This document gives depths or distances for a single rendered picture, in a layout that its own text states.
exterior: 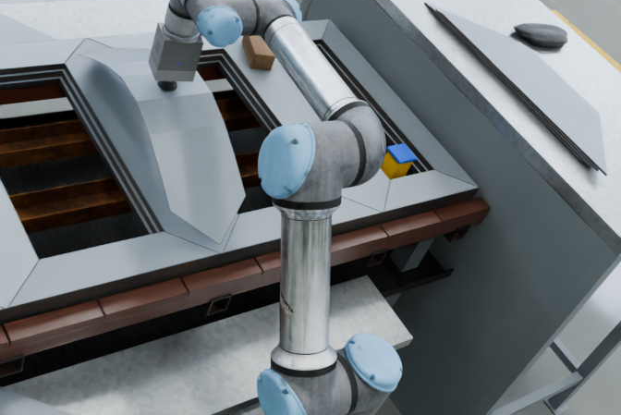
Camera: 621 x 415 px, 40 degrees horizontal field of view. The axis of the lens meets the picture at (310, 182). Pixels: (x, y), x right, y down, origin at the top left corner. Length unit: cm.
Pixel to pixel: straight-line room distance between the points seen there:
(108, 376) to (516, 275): 108
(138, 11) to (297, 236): 135
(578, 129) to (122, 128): 114
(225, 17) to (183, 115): 30
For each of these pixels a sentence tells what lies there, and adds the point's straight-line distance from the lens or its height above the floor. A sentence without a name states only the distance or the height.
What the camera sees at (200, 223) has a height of 91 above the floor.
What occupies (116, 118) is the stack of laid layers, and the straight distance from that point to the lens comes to 201.
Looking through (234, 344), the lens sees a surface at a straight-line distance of 188.
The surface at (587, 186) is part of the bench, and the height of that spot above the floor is 105.
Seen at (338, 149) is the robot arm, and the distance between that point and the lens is 137.
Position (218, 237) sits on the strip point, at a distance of 177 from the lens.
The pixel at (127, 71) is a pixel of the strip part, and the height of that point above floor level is 103.
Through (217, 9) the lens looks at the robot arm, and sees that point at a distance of 161.
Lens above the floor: 215
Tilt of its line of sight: 40 degrees down
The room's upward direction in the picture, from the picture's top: 24 degrees clockwise
